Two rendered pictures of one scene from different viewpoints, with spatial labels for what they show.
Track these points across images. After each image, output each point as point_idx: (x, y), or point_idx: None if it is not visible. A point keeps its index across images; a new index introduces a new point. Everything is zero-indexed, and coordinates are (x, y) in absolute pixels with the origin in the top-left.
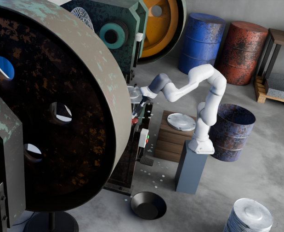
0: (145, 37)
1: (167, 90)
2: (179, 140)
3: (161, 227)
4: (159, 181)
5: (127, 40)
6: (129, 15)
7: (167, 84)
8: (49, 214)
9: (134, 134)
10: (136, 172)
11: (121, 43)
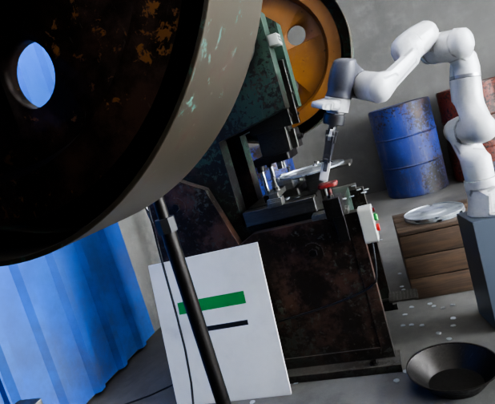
0: (299, 86)
1: (365, 80)
2: (448, 240)
3: None
4: (449, 328)
5: (257, 51)
6: None
7: (360, 74)
8: None
9: (347, 222)
10: (395, 332)
11: None
